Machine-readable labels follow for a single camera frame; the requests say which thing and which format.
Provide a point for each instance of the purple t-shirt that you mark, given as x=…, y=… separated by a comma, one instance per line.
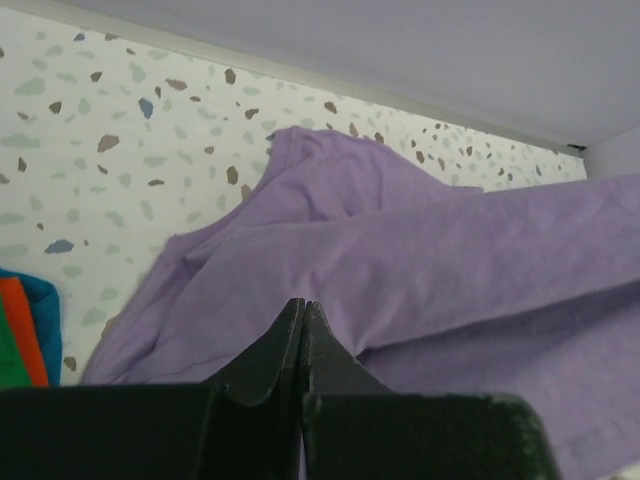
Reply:
x=532, y=292

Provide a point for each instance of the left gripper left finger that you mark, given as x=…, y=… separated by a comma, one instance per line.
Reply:
x=240, y=423

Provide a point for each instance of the folded orange t-shirt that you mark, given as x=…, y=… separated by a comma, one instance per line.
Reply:
x=20, y=320

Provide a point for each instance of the aluminium rail frame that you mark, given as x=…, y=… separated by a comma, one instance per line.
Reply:
x=135, y=32

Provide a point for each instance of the folded blue t-shirt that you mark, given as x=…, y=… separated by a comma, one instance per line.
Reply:
x=45, y=313

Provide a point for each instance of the folded green t-shirt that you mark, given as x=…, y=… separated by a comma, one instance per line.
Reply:
x=13, y=373

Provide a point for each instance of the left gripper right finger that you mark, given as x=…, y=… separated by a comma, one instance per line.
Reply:
x=354, y=427

